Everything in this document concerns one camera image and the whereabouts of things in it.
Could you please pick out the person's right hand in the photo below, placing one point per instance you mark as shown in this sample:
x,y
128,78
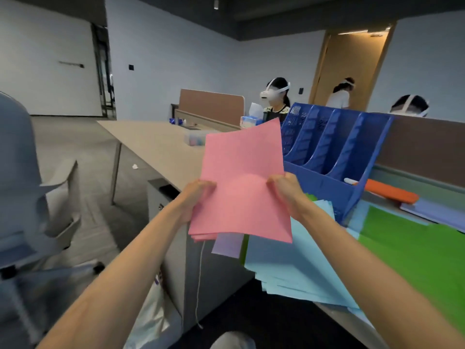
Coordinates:
x,y
290,196

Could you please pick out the person's left hand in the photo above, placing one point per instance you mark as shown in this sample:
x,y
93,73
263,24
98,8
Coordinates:
x,y
191,200

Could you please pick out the person's right fingers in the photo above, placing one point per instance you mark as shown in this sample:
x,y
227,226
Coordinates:
x,y
278,181

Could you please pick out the person's left fingers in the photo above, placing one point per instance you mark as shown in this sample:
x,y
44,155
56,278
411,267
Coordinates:
x,y
203,185

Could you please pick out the stack of pink paper sheets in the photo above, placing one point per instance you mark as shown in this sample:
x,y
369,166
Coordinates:
x,y
241,185

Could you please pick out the person's left forearm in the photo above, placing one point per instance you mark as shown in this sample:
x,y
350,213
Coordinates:
x,y
120,283

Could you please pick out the person's right forearm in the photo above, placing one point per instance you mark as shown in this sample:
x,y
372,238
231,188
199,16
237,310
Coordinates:
x,y
367,287

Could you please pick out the clear plastic box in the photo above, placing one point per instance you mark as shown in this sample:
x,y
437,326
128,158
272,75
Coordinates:
x,y
195,138

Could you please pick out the blue plastic file rack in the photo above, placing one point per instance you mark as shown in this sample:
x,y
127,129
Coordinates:
x,y
327,148

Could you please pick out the purple paper sheet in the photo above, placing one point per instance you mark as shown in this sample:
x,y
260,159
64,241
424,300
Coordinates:
x,y
228,245

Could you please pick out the tissue box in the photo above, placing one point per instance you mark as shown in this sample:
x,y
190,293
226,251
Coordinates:
x,y
250,118

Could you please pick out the white marker pen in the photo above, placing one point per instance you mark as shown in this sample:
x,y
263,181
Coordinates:
x,y
350,181

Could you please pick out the grey drawer cabinet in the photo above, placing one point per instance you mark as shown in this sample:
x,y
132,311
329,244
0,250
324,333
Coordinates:
x,y
189,258

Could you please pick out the stack of light blue paper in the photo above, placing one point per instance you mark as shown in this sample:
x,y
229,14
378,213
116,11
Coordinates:
x,y
290,268

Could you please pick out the white headset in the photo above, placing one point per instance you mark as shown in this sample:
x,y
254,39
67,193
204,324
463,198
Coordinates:
x,y
272,90

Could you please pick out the white plastic bag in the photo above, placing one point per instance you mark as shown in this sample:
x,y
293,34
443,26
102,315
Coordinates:
x,y
152,316

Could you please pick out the brown long desk partition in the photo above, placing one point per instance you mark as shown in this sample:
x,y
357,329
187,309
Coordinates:
x,y
425,148

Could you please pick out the dark glass door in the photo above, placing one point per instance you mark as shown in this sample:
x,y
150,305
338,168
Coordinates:
x,y
103,70

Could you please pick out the person's knee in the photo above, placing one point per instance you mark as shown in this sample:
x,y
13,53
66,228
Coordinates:
x,y
232,340

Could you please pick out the stack of green paper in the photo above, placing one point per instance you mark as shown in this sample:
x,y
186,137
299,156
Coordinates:
x,y
421,250

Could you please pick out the lavender paper stack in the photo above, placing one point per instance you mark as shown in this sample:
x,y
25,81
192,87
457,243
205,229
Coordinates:
x,y
436,212

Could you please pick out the grey office chair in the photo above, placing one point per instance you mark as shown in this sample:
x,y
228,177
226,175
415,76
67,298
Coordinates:
x,y
32,214

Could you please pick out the wooden door frame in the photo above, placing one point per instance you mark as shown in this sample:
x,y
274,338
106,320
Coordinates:
x,y
354,67

